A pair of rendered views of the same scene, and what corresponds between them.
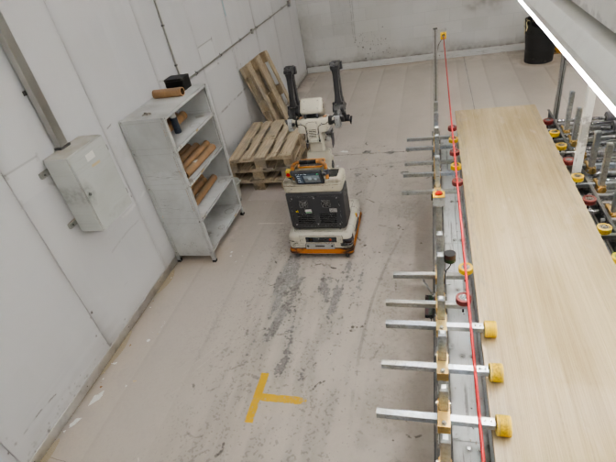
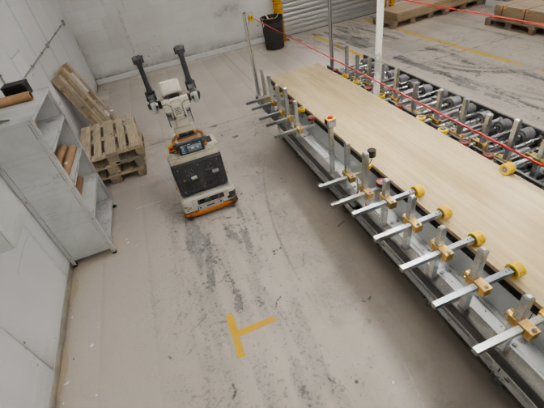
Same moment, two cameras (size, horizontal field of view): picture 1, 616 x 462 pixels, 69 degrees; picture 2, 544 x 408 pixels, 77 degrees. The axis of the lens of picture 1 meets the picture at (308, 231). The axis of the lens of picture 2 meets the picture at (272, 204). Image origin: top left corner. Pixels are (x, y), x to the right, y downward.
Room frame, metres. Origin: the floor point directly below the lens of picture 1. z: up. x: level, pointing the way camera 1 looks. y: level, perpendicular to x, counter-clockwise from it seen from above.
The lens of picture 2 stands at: (0.48, 0.99, 2.48)
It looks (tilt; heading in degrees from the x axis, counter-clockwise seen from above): 39 degrees down; 328
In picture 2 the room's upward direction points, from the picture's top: 11 degrees counter-clockwise
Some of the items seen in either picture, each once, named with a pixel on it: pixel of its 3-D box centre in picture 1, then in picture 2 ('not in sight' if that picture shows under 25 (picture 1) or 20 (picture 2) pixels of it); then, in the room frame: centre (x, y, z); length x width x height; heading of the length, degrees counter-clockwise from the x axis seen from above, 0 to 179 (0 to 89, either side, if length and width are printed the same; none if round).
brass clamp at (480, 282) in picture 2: not in sight; (477, 282); (0.79, -0.31, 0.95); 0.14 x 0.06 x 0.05; 161
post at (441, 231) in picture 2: (443, 421); (435, 256); (1.05, -0.40, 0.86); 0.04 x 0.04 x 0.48; 71
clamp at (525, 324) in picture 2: not in sight; (521, 323); (0.56, -0.23, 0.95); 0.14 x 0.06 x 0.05; 161
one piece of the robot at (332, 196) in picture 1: (317, 193); (195, 161); (3.64, -0.16, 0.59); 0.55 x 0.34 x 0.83; 71
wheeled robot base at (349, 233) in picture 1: (325, 225); (205, 188); (3.73, -0.19, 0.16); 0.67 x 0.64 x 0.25; 161
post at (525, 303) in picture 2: not in sight; (512, 326); (0.58, -0.23, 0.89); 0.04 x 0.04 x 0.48; 71
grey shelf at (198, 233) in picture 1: (191, 175); (61, 179); (4.21, 1.05, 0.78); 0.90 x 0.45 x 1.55; 161
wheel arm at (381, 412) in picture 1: (438, 418); (439, 252); (1.02, -0.36, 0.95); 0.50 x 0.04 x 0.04; 71
